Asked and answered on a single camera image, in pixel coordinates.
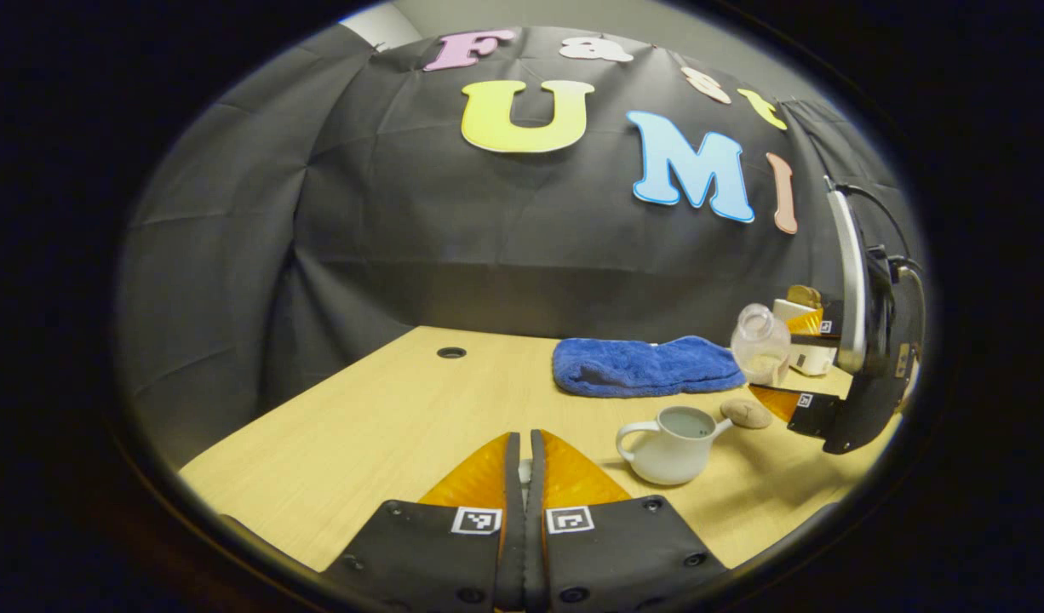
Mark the white toaster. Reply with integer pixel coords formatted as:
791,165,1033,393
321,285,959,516
772,298,838,377

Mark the clear plastic water bottle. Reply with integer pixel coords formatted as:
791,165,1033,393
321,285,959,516
731,303,793,386

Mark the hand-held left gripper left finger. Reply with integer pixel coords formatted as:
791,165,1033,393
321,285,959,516
320,431,524,612

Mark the round brown coaster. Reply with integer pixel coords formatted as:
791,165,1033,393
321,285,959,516
720,398,774,429

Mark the white ceramic teacup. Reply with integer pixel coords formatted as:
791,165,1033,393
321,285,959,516
616,406,734,486

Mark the blue towel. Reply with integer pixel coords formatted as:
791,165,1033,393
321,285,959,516
553,335,747,398

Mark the black backdrop cloth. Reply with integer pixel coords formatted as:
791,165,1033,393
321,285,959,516
118,24,915,469

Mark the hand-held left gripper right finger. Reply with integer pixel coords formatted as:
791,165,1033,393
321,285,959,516
523,428,731,612

